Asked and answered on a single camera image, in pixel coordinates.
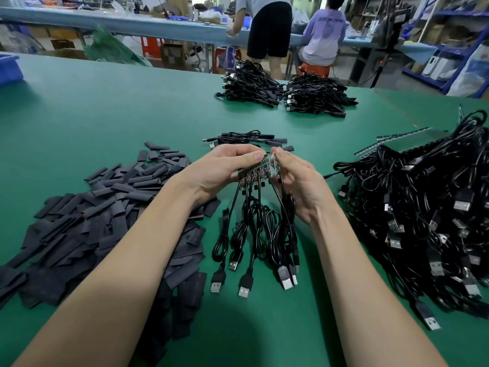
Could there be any person's left hand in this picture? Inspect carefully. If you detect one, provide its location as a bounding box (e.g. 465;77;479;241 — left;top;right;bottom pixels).
182;143;267;203

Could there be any person's right hand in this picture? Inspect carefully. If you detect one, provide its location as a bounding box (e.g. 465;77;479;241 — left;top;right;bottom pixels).
269;147;337;226

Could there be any joined bunch of black cables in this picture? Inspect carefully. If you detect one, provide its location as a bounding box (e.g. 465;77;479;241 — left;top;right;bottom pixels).
208;152;301;300

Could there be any bundle of black cables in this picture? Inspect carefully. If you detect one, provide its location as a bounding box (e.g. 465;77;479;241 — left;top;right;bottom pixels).
283;71;359;118
214;59;285;109

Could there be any large pile of black cables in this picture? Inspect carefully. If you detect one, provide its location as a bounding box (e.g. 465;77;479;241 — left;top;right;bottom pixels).
324;111;489;332

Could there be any pile of black sleeve strips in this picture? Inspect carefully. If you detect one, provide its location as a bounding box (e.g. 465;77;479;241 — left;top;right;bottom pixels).
0;142;223;364

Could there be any person's left forearm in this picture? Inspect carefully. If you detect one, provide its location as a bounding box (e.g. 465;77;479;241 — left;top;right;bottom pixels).
14;175;223;367

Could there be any person's right forearm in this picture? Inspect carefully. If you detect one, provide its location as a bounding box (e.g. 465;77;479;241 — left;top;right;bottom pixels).
309;202;448;367

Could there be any orange plastic stool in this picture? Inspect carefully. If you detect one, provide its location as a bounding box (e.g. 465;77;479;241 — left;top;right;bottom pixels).
298;62;331;78

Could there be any green circuit board panel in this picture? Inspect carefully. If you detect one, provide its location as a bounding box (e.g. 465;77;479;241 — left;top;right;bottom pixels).
353;126;452;158

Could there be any small upright cardboard box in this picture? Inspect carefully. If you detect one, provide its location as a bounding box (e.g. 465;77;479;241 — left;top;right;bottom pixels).
160;42;188;69

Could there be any green plastic bag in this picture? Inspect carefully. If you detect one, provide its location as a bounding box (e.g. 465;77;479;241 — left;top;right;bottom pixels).
84;27;151;67

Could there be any black tripod stand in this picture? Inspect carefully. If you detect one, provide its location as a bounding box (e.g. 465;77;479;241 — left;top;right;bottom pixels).
367;0;414;89

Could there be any long blue work table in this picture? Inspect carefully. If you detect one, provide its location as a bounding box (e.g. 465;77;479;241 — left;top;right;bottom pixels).
0;6;440;64

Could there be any white plastic bag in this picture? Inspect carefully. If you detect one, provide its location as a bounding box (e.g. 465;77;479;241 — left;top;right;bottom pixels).
447;43;489;96

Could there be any blue metal shelving rack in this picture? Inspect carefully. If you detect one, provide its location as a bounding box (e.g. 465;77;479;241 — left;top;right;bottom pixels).
401;0;489;98

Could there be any blue plastic bin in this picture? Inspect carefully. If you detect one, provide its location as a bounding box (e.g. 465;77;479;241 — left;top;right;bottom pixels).
0;53;24;87

